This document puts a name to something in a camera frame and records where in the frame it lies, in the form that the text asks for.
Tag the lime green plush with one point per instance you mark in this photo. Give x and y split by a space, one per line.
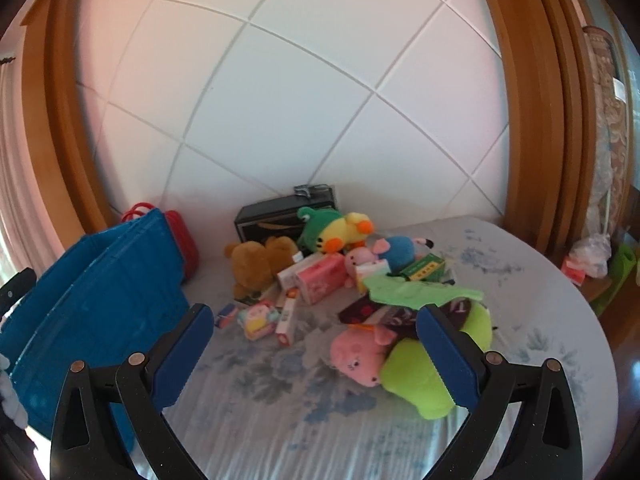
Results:
410 375

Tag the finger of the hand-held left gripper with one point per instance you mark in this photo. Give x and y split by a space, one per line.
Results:
12 292

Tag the small pink pig plush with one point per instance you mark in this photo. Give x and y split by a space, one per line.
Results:
357 262

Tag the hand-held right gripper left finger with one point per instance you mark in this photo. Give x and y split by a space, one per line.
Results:
185 350

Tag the dark maroon bag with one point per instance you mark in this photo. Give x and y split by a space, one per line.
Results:
360 312

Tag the desktop with floral cloth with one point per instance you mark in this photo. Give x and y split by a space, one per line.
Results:
310 440

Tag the wooden side table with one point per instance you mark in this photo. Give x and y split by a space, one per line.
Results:
600 295

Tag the white and pink box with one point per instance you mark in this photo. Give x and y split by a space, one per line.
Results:
290 275

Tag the blue storage bin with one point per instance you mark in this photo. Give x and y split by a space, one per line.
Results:
100 300

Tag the brown teddy bear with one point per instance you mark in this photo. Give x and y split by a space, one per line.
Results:
255 262

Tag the red plastic basket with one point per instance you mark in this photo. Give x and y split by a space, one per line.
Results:
182 240

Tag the black toaster oven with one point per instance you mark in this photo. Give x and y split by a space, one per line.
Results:
270 220

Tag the white box with red end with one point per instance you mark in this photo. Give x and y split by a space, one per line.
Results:
286 325

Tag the pale curtain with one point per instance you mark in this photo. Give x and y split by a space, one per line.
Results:
20 185

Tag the clear plastic bag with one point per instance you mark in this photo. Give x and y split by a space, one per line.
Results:
592 255

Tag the wooden door frame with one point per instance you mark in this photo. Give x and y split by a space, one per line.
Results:
55 110
535 110

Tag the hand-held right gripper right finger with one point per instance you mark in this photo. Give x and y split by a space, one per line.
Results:
445 355

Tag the pig plush in blue dress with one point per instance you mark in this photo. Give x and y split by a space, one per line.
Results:
400 255

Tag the pastel snack packet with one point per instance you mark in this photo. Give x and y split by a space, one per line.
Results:
257 320

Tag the green cloth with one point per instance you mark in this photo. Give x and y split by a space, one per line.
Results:
410 292

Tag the lime green bag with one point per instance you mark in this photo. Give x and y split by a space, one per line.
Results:
625 270

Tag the yellow duck plush frog hat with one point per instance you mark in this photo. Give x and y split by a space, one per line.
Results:
335 232

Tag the red and white box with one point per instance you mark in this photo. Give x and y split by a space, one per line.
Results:
573 270

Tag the small blue box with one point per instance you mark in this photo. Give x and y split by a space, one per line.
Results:
226 315

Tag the green box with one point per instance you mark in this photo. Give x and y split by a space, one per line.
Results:
425 267

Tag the large pink wet wipes pack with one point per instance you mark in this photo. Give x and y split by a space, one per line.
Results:
320 280

